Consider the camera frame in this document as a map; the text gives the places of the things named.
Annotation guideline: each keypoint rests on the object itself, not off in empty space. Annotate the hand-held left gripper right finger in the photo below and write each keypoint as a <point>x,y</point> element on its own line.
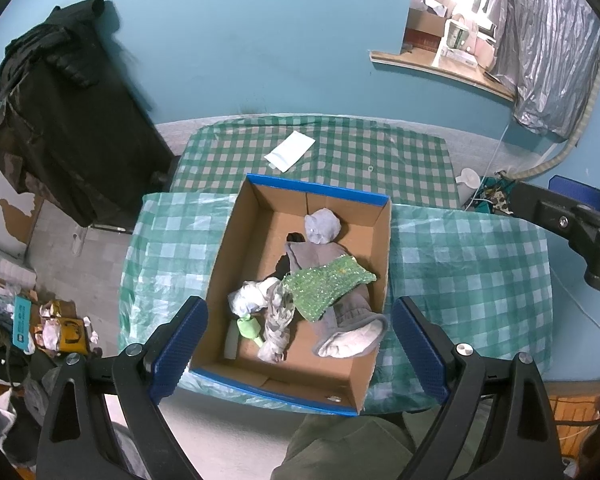
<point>420,350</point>

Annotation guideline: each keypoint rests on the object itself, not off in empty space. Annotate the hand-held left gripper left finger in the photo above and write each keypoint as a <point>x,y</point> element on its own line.
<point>180,347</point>

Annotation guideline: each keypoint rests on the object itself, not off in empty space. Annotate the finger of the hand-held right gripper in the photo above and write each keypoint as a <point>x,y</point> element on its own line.
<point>580,194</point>
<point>540,205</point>

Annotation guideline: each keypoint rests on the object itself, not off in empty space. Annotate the small green sock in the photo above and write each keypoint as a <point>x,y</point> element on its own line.
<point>249,330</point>

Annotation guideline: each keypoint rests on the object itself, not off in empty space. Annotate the grey brown sock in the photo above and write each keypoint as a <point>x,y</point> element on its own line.
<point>352,320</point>

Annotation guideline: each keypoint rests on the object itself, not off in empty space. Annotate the white cloth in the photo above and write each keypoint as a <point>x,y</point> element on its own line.
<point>250,297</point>

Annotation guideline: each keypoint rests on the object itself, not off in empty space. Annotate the grey striped sock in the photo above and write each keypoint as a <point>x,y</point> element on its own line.
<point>277,330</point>

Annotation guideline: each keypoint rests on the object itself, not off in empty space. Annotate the green glitter cloth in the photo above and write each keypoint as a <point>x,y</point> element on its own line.
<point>330,280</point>

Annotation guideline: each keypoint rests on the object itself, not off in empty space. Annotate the blue cardboard box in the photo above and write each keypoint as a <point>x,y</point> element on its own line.
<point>260,220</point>

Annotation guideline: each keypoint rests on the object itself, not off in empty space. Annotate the lavender sock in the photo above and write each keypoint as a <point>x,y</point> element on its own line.
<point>321,225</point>

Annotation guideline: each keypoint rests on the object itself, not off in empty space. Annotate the teal printed cloth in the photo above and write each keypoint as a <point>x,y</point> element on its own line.
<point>485,182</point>

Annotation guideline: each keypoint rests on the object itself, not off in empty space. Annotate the light green checked blanket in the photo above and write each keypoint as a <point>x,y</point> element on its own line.
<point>455,270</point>

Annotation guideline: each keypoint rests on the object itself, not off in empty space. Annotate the yellow packet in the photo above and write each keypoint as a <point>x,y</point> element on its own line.
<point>70,337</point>

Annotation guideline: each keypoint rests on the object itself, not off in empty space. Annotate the silver grey curtain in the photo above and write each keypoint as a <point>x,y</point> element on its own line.
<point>545,50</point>

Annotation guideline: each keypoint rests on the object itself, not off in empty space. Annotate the wooden crate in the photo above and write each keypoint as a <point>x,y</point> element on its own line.
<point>565,410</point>

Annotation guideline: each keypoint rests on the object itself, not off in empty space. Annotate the blue packet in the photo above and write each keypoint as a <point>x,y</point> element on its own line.
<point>22,327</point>

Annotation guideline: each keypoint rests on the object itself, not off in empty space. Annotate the wooden window sill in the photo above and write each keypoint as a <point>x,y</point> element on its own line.
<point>455,67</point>

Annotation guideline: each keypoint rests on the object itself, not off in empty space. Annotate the dark green checked tablecloth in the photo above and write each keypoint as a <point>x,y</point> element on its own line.
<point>380,160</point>

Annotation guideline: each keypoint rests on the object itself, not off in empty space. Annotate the white plastic bag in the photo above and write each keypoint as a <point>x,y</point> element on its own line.
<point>5,410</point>

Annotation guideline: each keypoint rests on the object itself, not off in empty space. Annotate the green white paper cup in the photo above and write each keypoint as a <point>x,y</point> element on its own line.
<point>459,35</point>

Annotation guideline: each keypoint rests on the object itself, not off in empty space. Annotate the brown cardboard box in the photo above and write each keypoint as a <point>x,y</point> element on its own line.
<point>422,27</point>

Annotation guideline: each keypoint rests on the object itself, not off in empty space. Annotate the white paper envelope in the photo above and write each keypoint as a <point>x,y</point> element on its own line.
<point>290,150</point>

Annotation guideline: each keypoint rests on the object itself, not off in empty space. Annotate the black garment cover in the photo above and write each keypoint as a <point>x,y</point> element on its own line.
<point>70,125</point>

